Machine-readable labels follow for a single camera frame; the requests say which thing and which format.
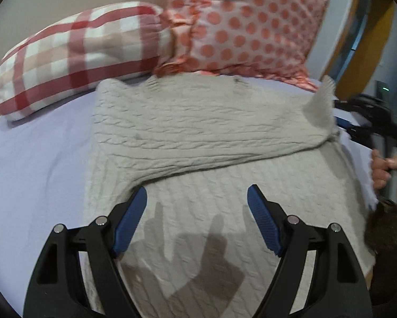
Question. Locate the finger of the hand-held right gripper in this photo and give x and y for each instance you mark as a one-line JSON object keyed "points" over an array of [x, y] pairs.
{"points": [[348, 105], [347, 125]]}

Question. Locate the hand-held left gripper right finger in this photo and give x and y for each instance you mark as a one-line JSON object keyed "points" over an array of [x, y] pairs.
{"points": [[263, 221]]}

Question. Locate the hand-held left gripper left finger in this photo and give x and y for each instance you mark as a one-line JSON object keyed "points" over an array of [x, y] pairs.
{"points": [[130, 220]]}

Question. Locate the person's right forearm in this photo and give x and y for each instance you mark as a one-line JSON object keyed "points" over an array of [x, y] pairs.
{"points": [[389, 235]]}

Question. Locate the person's right hand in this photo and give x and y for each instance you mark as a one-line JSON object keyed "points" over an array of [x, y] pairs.
{"points": [[380, 172]]}

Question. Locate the device with green light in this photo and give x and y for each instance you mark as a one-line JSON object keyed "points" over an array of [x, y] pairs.
{"points": [[385, 89]]}

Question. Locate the white bed headboard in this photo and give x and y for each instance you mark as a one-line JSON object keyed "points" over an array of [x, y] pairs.
{"points": [[332, 36]]}

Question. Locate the lilac bed sheet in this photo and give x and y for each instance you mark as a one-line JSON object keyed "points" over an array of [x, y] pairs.
{"points": [[36, 172]]}

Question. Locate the pink polka dot pillow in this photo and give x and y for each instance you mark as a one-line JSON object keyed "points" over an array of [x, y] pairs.
{"points": [[248, 26]]}

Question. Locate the red checked pillow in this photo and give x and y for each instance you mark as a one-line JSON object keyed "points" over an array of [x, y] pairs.
{"points": [[72, 59]]}

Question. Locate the yellow wooden frame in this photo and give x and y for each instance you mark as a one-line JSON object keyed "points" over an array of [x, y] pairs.
{"points": [[379, 23]]}

